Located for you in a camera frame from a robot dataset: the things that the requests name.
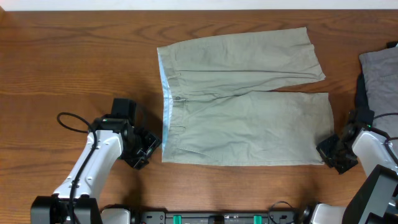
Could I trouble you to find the khaki green shorts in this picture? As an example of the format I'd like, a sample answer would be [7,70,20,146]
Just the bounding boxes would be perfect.
[157,27,334,166]

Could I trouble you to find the grey folded garment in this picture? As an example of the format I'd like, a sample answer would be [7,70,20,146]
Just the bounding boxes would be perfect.
[359,47,397,137]

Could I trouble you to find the dark folded cloth pile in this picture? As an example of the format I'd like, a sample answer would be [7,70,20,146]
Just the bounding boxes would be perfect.
[355,41,397,115]

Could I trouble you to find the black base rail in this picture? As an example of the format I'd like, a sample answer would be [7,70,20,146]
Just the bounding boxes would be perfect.
[134,210,297,224]

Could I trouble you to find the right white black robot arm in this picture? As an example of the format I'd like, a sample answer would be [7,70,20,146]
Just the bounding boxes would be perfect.
[297,108,397,223]

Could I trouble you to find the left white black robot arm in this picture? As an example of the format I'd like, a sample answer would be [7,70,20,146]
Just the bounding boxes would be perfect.
[30,98,161,223]

